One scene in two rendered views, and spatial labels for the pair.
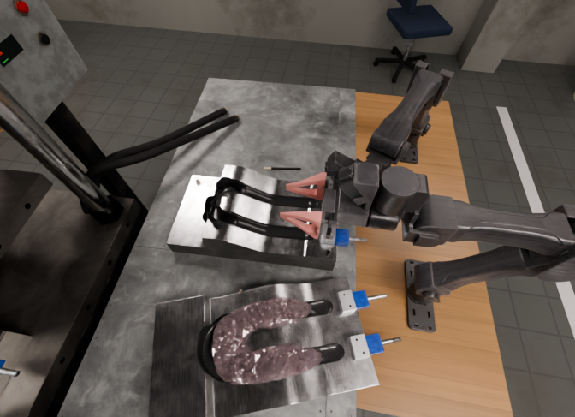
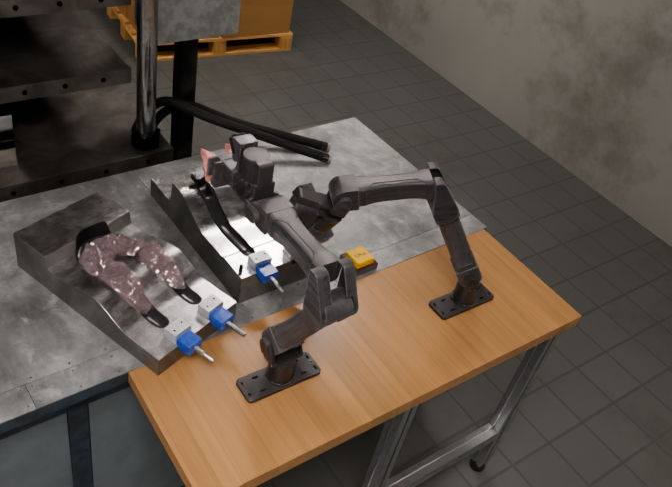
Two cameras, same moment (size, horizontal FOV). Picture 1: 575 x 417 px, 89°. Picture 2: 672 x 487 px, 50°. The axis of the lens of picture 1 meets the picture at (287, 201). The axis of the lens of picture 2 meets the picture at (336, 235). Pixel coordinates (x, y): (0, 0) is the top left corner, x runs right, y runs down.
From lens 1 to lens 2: 1.34 m
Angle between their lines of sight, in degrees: 30
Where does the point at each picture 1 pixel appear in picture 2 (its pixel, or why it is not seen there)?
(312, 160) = (345, 236)
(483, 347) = (271, 449)
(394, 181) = (254, 152)
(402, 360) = (199, 389)
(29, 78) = (185, 10)
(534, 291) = not seen: outside the picture
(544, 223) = (319, 251)
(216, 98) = (335, 135)
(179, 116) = not seen: hidden behind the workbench
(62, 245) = (93, 135)
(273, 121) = not seen: hidden behind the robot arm
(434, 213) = (269, 201)
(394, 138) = (340, 187)
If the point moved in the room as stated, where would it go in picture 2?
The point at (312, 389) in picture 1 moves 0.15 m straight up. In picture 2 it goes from (117, 313) to (116, 265)
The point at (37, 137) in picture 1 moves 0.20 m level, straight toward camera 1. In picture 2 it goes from (148, 41) to (138, 74)
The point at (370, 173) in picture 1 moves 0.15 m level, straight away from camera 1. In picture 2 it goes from (247, 140) to (313, 137)
